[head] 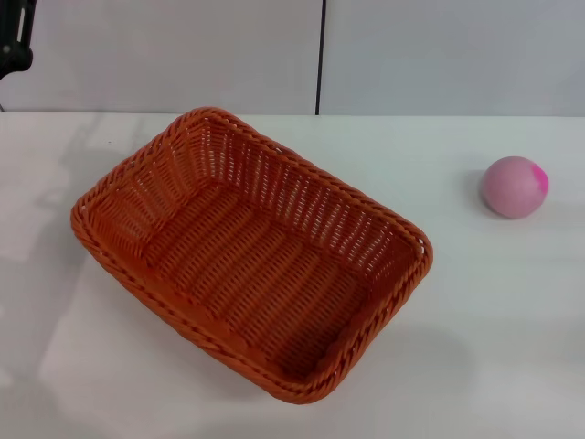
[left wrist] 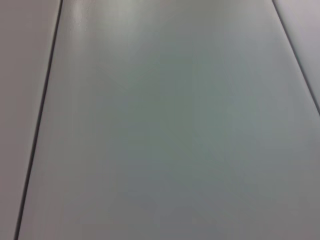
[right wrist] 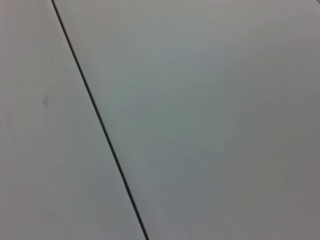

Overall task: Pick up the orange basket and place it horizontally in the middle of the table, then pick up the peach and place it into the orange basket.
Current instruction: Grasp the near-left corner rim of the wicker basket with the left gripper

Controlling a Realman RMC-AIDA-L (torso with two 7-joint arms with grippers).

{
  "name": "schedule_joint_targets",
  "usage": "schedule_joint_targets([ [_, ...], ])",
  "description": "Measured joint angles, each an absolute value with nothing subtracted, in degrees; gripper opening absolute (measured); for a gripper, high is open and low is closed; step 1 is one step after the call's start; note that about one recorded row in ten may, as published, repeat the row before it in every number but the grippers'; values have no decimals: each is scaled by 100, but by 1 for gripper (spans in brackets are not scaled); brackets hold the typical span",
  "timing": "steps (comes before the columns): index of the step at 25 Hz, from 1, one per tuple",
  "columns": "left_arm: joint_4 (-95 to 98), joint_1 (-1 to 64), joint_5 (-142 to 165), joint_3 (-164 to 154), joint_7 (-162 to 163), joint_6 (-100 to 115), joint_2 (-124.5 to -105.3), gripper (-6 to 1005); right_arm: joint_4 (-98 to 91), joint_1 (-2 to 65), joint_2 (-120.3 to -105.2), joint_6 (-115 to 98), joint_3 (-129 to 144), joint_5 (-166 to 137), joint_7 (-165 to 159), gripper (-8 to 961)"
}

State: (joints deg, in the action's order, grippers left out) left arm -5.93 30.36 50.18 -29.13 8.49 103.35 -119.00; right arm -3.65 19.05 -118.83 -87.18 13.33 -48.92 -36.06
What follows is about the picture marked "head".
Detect pink toy peach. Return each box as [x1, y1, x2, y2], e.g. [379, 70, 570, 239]
[478, 155, 550, 220]

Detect black stand with clamp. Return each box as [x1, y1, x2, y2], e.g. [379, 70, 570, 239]
[0, 0, 35, 112]

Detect orange woven plastic basket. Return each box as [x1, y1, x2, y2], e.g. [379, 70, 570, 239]
[69, 106, 434, 406]

